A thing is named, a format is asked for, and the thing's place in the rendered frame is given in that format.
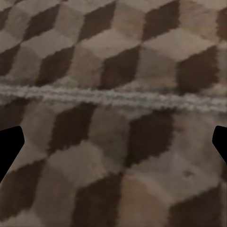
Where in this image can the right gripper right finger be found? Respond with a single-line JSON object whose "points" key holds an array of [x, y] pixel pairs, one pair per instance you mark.
{"points": [[220, 141]]}

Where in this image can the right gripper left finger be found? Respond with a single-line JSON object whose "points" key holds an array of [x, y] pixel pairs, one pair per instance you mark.
{"points": [[11, 142]]}

